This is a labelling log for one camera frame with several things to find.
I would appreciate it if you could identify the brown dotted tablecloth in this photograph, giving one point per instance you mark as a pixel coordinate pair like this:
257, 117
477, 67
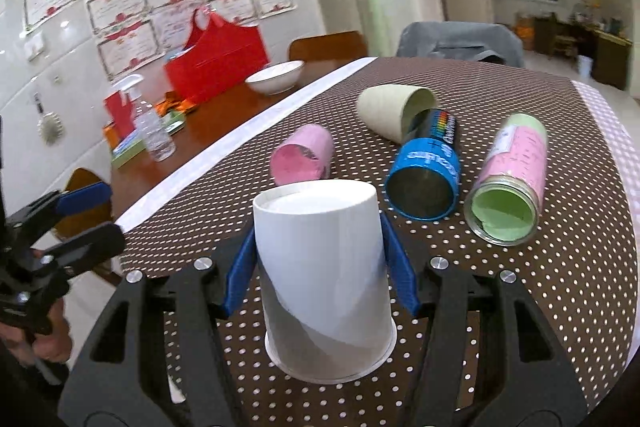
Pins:
560, 167

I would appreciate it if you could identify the blue metal can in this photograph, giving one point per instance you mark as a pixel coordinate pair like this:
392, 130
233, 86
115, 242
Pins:
430, 157

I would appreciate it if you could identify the white wall switch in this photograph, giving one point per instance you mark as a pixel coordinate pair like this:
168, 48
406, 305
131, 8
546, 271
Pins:
35, 46

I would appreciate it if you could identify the green flat box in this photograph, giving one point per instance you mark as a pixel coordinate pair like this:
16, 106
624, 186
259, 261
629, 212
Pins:
127, 152

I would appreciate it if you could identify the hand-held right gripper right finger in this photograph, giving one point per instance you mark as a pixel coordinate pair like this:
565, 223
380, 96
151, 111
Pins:
400, 269

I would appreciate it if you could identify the white waste bin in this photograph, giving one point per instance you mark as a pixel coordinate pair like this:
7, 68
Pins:
585, 67

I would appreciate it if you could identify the wooden chair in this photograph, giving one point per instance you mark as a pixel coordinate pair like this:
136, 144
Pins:
80, 174
325, 47

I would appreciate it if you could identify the orange packet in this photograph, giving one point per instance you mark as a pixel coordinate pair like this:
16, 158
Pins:
175, 106

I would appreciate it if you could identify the round hanging wall ornament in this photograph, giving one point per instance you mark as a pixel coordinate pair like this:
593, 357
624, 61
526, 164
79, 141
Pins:
49, 124

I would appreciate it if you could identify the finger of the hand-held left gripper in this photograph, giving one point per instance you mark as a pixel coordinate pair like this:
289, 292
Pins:
95, 244
85, 198

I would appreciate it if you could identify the pink cup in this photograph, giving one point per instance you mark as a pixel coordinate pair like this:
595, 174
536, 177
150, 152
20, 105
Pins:
310, 143

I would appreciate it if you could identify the glass jar with pink label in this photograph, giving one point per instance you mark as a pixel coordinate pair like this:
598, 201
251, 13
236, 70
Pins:
520, 157

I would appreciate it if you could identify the beige cup with green inside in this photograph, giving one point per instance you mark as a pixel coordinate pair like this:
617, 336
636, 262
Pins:
381, 107

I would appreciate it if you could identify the chair with grey cover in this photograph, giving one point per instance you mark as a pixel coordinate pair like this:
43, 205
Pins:
450, 39

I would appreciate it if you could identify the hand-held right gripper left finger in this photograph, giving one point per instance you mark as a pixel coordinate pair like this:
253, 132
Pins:
241, 272

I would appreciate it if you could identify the red felt bag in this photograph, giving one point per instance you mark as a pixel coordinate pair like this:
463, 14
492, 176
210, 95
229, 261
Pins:
215, 67

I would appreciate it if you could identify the white bowl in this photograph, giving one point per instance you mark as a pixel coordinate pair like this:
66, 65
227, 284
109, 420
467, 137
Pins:
275, 74

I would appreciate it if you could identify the dark wooden sideboard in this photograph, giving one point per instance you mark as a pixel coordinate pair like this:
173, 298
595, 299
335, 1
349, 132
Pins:
600, 52

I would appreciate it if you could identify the red paper box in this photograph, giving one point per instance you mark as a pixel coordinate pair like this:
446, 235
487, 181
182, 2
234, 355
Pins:
119, 112

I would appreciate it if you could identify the white paper cup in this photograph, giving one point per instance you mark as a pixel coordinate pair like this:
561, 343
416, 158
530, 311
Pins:
320, 257

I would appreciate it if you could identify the clear spray bottle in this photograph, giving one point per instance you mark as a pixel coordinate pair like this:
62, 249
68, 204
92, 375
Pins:
152, 127

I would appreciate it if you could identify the person's left hand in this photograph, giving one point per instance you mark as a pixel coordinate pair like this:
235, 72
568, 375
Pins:
50, 344

